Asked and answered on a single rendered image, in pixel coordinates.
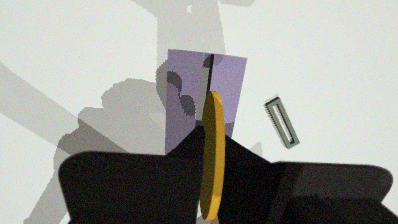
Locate gold coin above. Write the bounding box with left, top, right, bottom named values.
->
left=199, top=91, right=225, bottom=220

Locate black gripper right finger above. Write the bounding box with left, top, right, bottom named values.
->
left=217, top=135, right=393, bottom=224

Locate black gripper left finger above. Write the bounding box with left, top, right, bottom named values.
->
left=58, top=125, right=205, bottom=224

